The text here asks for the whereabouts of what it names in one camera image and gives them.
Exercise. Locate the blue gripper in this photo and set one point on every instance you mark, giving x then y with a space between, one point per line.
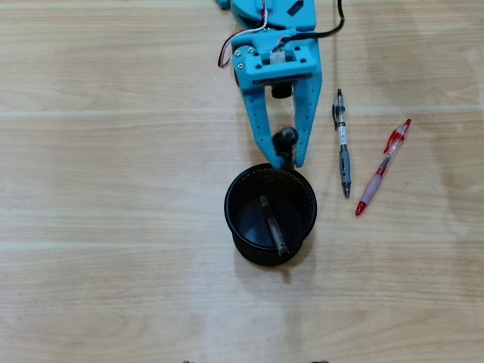
252 99

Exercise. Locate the clear pen with grey grip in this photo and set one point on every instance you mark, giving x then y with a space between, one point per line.
344 162

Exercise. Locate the clear pen with black grip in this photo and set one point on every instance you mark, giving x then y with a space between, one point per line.
274 227

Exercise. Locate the red gel pen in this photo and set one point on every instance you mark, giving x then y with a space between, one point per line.
374 185

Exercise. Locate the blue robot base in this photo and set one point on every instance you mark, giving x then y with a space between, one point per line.
221 3

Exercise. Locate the black mesh pen holder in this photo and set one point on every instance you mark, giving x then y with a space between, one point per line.
249 223

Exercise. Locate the wrist camera on blue mount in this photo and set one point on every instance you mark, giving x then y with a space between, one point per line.
281 72

